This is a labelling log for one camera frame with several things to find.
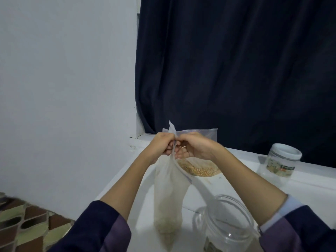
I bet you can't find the clear bag with cream grains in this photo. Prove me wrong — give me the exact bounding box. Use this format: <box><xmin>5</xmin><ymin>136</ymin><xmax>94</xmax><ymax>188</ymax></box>
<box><xmin>153</xmin><ymin>121</ymin><xmax>192</xmax><ymax>249</ymax></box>

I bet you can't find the person's left hand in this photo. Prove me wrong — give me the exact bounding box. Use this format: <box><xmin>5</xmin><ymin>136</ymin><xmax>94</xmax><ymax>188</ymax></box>
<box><xmin>143</xmin><ymin>132</ymin><xmax>176</xmax><ymax>165</ymax></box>

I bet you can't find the person's right forearm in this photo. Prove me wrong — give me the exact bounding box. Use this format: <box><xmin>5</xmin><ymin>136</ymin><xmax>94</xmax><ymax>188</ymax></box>
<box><xmin>212</xmin><ymin>147</ymin><xmax>336</xmax><ymax>252</ymax></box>

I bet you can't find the dark navy curtain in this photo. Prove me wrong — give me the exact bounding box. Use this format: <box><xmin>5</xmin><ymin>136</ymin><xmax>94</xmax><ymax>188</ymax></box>
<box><xmin>135</xmin><ymin>0</ymin><xmax>336</xmax><ymax>168</ymax></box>

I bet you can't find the person's right hand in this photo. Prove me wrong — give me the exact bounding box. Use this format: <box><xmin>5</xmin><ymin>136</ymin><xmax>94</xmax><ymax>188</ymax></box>
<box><xmin>174</xmin><ymin>132</ymin><xmax>224</xmax><ymax>162</ymax></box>

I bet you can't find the person's left forearm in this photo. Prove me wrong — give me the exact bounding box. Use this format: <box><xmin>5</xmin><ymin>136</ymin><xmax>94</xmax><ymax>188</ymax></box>
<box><xmin>50</xmin><ymin>152</ymin><xmax>158</xmax><ymax>252</ymax></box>

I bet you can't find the transparent jar pink lid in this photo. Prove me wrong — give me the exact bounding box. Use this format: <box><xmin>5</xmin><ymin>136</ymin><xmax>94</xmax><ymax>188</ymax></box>
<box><xmin>193</xmin><ymin>195</ymin><xmax>260</xmax><ymax>252</ymax></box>

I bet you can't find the transparent jar blue lid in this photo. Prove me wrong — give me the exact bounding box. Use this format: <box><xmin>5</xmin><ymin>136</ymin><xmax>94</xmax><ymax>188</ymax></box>
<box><xmin>264</xmin><ymin>143</ymin><xmax>303</xmax><ymax>179</ymax></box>

